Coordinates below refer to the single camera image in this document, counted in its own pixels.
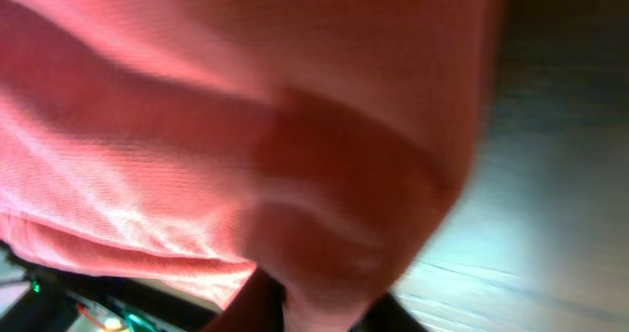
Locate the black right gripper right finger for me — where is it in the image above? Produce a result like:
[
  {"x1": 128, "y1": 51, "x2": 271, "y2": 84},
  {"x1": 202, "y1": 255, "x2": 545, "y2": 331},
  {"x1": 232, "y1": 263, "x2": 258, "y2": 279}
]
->
[{"x1": 351, "y1": 293, "x2": 428, "y2": 332}]

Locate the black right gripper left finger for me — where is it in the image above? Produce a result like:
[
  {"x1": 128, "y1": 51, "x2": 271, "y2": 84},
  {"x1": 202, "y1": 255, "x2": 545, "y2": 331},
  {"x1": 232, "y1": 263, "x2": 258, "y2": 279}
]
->
[{"x1": 201, "y1": 268, "x2": 285, "y2": 332}]

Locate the orange red t-shirt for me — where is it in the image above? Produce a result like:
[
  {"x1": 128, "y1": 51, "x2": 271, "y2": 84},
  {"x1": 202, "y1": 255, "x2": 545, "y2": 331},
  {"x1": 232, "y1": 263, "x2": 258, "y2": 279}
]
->
[{"x1": 1, "y1": 0, "x2": 502, "y2": 331}]

